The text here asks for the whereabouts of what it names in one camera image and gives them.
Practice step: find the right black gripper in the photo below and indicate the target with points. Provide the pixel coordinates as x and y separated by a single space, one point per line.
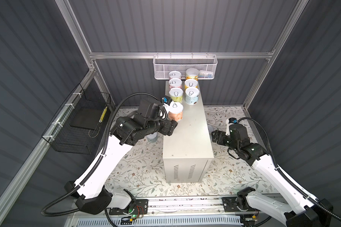
219 140

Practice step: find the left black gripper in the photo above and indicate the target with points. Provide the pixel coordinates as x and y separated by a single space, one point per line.
168 126

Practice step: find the yellow label can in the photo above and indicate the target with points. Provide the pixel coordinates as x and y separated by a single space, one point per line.
176 94

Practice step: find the pink label can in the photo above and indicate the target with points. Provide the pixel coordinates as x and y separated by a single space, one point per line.
175 83
175 75

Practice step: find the pink label can front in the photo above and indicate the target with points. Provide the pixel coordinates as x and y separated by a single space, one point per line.
175 75

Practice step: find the teal label can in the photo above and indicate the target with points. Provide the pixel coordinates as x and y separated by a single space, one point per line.
192 95

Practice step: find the orange label can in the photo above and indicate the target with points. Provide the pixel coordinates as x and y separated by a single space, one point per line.
192 73

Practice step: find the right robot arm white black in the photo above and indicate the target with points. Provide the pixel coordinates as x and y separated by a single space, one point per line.
301 209

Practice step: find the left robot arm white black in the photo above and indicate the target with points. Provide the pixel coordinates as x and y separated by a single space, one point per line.
94 196

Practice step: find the white metal cabinet counter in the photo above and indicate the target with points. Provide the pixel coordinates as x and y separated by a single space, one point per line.
187 154

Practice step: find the yellow can right rear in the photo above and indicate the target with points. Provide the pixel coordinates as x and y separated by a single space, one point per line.
210 129

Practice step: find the floral patterned mat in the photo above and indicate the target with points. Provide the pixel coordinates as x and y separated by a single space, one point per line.
141 171

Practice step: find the yellow marker pen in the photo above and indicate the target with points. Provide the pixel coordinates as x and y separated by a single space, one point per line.
103 114

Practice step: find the tubes in white basket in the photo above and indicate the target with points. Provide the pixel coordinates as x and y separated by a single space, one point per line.
205 74

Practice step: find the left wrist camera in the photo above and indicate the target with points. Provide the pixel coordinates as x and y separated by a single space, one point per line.
166 100

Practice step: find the white wire mesh basket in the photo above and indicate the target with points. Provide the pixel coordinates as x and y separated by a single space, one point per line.
165 63

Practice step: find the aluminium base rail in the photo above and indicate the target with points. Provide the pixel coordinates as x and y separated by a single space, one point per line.
190 211

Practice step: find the black wire wall basket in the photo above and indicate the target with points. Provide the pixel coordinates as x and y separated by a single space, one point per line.
76 128

